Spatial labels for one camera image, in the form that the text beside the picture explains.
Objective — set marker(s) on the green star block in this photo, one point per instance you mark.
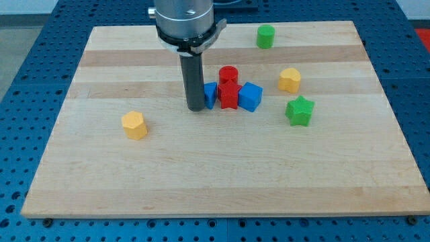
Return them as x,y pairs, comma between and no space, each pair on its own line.
299,111

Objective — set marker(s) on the blue cube block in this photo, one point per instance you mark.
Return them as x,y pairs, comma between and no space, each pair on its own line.
250,96

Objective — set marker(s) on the wooden board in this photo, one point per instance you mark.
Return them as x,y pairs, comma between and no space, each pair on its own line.
351,160

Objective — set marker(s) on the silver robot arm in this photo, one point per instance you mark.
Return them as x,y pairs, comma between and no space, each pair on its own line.
181,25

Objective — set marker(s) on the red star block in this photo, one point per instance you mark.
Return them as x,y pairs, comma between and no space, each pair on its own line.
228,94

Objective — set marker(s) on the blue block behind rod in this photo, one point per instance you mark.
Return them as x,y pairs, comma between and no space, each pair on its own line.
210,94

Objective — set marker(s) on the green cylinder block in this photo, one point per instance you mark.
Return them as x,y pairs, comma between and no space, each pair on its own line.
265,36

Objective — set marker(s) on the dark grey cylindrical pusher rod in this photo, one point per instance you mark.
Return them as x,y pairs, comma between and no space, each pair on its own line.
193,81

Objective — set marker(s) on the red cylinder block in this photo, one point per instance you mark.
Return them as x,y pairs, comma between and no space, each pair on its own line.
228,73

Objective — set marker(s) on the yellow heart block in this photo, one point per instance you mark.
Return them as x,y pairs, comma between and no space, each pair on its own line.
289,80

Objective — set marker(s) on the yellow hexagon block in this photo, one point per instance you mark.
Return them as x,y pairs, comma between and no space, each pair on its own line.
134,125

